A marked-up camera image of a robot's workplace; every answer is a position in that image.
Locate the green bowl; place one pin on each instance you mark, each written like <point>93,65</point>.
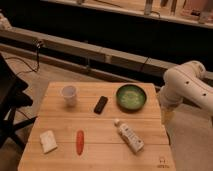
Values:
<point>131,97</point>

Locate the black eraser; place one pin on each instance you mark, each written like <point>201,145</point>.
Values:
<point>100,105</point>

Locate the white squeeze bottle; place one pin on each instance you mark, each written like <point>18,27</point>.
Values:
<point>134,142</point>

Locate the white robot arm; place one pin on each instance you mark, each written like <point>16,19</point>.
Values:
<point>185,81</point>

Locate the red carrot toy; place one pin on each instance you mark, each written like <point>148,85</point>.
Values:
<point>80,142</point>

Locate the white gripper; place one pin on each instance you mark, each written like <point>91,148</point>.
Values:
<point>168,99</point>

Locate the black office chair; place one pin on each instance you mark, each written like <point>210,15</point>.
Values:
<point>12,97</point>

